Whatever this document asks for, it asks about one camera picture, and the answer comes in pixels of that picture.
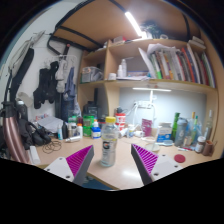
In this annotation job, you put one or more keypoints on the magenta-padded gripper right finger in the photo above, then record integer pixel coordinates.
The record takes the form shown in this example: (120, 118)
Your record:
(146, 159)

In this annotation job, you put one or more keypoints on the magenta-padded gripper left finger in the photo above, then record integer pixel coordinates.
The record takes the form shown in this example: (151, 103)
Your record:
(78, 160)

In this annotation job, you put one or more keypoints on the clear yellow-capped drink bottle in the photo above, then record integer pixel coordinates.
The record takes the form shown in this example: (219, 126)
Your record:
(109, 146)

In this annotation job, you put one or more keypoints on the cream round cup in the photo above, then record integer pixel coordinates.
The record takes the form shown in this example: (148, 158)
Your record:
(151, 145)

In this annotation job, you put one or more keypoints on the black elastic band loops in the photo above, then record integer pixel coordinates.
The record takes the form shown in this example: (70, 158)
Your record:
(52, 146)

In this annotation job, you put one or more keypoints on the magenta pouch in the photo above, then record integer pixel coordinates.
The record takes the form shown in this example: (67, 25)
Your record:
(146, 127)

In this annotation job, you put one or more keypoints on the blue and white carton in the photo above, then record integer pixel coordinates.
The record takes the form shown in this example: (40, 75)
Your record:
(164, 132)

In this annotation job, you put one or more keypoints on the blue and white squat bottle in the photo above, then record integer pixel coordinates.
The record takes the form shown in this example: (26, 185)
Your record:
(96, 132)

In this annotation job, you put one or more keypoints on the flat round red coaster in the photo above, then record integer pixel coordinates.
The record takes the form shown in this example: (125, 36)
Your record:
(179, 158)

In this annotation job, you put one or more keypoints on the green box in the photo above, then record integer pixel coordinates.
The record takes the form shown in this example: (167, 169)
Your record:
(88, 126)

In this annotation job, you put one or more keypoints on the dark green bottle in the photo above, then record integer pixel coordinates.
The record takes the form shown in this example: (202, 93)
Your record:
(175, 126)

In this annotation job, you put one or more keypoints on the grey shaker bottle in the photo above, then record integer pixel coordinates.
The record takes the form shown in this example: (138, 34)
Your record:
(181, 131)

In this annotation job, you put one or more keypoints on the red canister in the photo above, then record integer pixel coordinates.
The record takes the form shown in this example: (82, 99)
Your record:
(120, 120)

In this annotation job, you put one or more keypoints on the black fabric bundle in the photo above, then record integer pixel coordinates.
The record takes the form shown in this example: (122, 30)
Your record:
(38, 133)

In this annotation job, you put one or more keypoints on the small black appliance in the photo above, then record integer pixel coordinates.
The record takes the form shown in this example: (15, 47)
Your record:
(90, 109)

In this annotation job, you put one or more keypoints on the white power strip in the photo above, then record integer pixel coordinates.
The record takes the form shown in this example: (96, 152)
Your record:
(143, 104)

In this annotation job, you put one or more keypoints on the white-lidded brown jar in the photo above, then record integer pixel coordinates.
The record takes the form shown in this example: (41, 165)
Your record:
(200, 145)

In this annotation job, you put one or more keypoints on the green-capped green bottle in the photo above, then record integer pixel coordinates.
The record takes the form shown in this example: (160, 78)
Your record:
(195, 131)

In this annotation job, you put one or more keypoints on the gold-capped amber bottle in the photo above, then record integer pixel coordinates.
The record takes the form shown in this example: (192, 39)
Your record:
(192, 121)

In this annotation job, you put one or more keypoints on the brown ceramic mug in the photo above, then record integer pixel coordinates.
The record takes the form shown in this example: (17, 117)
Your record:
(207, 148)

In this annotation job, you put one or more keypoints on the blue hanging garment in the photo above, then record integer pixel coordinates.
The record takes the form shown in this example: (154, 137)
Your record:
(69, 93)

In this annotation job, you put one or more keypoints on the pink metal tube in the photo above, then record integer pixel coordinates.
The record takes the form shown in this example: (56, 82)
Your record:
(13, 136)

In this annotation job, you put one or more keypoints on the tall clear glass bottle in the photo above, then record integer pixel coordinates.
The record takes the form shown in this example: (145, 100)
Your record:
(208, 128)

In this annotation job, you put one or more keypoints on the white LED desk lamp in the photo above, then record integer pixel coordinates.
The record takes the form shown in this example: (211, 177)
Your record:
(151, 89)

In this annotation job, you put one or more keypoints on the wooden shelf unit with books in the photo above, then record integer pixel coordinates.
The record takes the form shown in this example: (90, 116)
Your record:
(126, 84)

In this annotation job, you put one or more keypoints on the black hanging garment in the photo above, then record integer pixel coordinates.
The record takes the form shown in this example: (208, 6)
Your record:
(45, 86)

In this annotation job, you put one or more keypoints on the ceiling light tube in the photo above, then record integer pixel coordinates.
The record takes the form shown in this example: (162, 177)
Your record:
(133, 24)

